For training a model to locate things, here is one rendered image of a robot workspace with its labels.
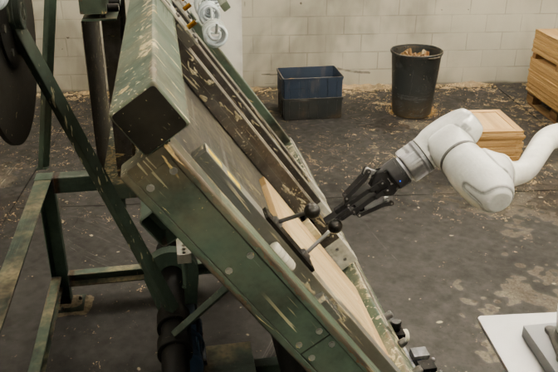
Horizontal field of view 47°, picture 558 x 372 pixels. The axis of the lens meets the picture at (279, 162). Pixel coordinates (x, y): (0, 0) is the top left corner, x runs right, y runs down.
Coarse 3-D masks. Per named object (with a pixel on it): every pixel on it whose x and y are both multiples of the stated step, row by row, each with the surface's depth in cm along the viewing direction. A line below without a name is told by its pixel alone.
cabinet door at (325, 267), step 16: (272, 192) 201; (272, 208) 186; (288, 208) 208; (288, 224) 190; (304, 240) 197; (320, 256) 205; (320, 272) 185; (336, 272) 214; (336, 288) 193; (352, 288) 221; (352, 304) 201; (368, 320) 206
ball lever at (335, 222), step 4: (332, 220) 160; (336, 220) 160; (328, 224) 160; (332, 224) 159; (336, 224) 159; (340, 224) 159; (328, 228) 160; (332, 228) 159; (336, 228) 159; (340, 228) 159; (328, 232) 160; (332, 232) 160; (336, 232) 160; (324, 236) 160; (320, 240) 160; (312, 244) 160; (316, 244) 159; (304, 248) 159; (308, 248) 159; (312, 248) 159; (304, 252) 158; (308, 252) 159; (304, 256) 158; (308, 256) 159
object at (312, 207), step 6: (306, 204) 148; (312, 204) 147; (306, 210) 147; (312, 210) 147; (318, 210) 147; (276, 216) 154; (288, 216) 152; (294, 216) 151; (300, 216) 150; (306, 216) 148; (312, 216) 147; (276, 222) 153; (282, 222) 153
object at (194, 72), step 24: (168, 0) 197; (216, 0) 198; (192, 24) 197; (192, 72) 201; (216, 96) 205; (240, 120) 210; (240, 144) 213; (264, 144) 215; (264, 168) 218; (288, 192) 223; (336, 240) 235
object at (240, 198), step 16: (208, 160) 142; (208, 176) 144; (224, 176) 144; (224, 192) 146; (240, 192) 147; (240, 208) 148; (256, 208) 149; (256, 224) 151; (272, 240) 153; (304, 272) 158; (320, 288) 161; (336, 304) 164; (352, 320) 167; (352, 336) 169; (368, 336) 172; (368, 352) 172; (384, 352) 180; (384, 368) 176
